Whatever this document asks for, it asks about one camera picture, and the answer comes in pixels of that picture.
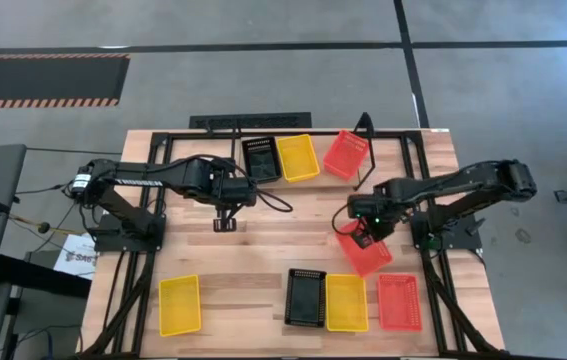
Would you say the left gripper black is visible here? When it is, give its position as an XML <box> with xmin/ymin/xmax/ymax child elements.
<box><xmin>212</xmin><ymin>172</ymin><xmax>259</xmax><ymax>234</ymax></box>

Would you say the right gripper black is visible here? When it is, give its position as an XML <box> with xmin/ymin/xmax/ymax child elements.
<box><xmin>347</xmin><ymin>192</ymin><xmax>398</xmax><ymax>250</ymax></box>

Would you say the orange slotted plastic basket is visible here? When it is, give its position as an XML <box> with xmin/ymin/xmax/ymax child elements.
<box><xmin>322</xmin><ymin>129</ymin><xmax>371</xmax><ymax>182</ymax></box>
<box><xmin>376</xmin><ymin>272</ymin><xmax>424</xmax><ymax>333</ymax></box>
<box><xmin>335</xmin><ymin>219</ymin><xmax>395</xmax><ymax>279</ymax></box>

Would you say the yellow slotted plastic basket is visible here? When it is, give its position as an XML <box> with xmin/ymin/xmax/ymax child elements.
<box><xmin>324</xmin><ymin>273</ymin><xmax>370</xmax><ymax>334</ymax></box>
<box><xmin>158</xmin><ymin>274</ymin><xmax>203</xmax><ymax>338</ymax></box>
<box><xmin>275</xmin><ymin>133</ymin><xmax>322</xmax><ymax>184</ymax></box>

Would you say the black slotted plastic basket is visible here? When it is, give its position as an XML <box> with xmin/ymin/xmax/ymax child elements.
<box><xmin>240</xmin><ymin>135</ymin><xmax>284</xmax><ymax>185</ymax></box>
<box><xmin>284</xmin><ymin>267</ymin><xmax>328</xmax><ymax>329</ymax></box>

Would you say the black floor ramp mat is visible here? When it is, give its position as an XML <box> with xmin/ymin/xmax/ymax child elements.
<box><xmin>189</xmin><ymin>111</ymin><xmax>313</xmax><ymax>130</ymax></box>

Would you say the printed white paper sheet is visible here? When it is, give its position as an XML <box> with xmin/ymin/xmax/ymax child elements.
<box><xmin>53</xmin><ymin>233</ymin><xmax>99</xmax><ymax>281</ymax></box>

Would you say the black hazard-striped floor mat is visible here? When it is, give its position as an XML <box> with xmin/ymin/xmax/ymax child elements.
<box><xmin>0</xmin><ymin>53</ymin><xmax>131</xmax><ymax>110</ymax></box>

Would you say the black aluminium rig frame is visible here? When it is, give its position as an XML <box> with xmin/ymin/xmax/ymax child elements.
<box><xmin>78</xmin><ymin>128</ymin><xmax>509</xmax><ymax>360</ymax></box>

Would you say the yellow floor cable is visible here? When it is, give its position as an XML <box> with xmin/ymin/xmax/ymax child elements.
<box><xmin>7</xmin><ymin>213</ymin><xmax>87</xmax><ymax>238</ymax></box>

